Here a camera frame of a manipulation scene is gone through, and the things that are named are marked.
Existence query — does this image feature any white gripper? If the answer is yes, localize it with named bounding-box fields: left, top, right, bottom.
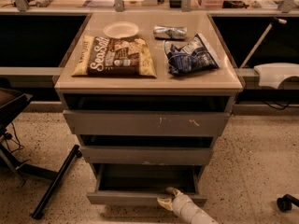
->
left=157, top=187, right=199, bottom=218

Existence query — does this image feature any crushed silver can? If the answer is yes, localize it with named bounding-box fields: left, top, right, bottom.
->
left=153, top=25, right=187, bottom=40

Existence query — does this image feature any white rod with black tip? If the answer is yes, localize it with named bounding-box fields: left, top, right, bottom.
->
left=239, top=17, right=287, bottom=69

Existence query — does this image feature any brown sea salt chip bag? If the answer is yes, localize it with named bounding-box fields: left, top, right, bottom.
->
left=72, top=35, right=156, bottom=77

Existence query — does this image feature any grey bottom drawer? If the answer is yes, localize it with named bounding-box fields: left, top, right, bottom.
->
left=87, top=164, right=207, bottom=206

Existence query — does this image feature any black caster wheel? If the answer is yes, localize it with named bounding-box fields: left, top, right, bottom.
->
left=277, top=194, right=299, bottom=212

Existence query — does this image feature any blue crumpled chip bag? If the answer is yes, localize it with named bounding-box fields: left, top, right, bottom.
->
left=164, top=34, right=220, bottom=76

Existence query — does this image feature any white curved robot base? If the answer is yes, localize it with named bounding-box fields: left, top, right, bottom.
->
left=254, top=63, right=299, bottom=89

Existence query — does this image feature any grey drawer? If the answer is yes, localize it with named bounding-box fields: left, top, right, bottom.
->
left=81, top=146, right=213, bottom=165
left=64, top=110, right=230, bottom=137
left=87, top=164, right=207, bottom=206

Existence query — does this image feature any grey top drawer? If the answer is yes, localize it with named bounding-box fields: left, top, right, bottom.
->
left=64, top=110, right=230, bottom=137

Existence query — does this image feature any grey drawer cabinet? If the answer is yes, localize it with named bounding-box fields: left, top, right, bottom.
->
left=53, top=10, right=245, bottom=185

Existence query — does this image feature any white paper plate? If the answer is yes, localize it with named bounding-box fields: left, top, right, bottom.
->
left=103, top=21, right=139, bottom=38

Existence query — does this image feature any grey middle drawer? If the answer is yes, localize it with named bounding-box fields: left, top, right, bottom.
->
left=81, top=146, right=213, bottom=165

